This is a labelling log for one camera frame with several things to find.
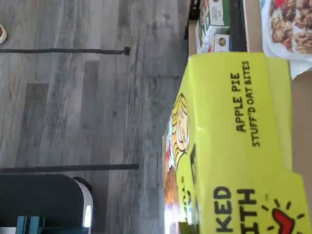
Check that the green Bobo's apple pie box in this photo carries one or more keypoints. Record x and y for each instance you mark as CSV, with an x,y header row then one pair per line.
x,y
231,146

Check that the green oatmeal box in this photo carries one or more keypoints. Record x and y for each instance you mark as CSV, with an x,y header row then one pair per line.
x,y
214,12

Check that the black metal shelf rack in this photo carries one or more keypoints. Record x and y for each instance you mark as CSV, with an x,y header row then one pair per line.
x,y
237,24

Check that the dark table top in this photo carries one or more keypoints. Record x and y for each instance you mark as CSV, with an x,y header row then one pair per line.
x,y
36,195

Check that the white cartons group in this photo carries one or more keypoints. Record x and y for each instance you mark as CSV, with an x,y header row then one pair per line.
x,y
192,36

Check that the black stand leg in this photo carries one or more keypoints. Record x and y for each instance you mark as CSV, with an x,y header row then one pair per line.
x,y
73,167
61,50

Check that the red label granola bag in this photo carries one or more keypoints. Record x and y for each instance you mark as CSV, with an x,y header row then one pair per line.
x,y
287,24

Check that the white and red object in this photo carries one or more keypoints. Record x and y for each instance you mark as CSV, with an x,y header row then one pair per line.
x,y
3,36

